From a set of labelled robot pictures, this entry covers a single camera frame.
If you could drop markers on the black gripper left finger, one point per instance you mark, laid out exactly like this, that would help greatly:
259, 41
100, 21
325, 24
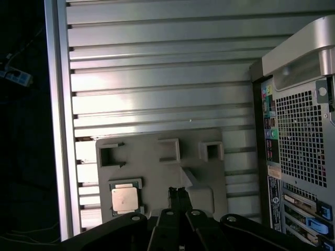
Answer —
117, 232

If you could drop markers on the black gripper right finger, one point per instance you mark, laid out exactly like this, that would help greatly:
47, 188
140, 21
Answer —
235, 235

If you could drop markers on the silver CPU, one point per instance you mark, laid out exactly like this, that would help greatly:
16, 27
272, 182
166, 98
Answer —
124, 200

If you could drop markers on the grey parts rack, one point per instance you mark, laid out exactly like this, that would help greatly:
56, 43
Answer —
146, 172

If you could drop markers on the grey open PC case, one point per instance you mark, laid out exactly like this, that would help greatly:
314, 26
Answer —
301, 143

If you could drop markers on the white power strip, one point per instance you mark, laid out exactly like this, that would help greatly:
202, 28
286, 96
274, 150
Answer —
18, 77

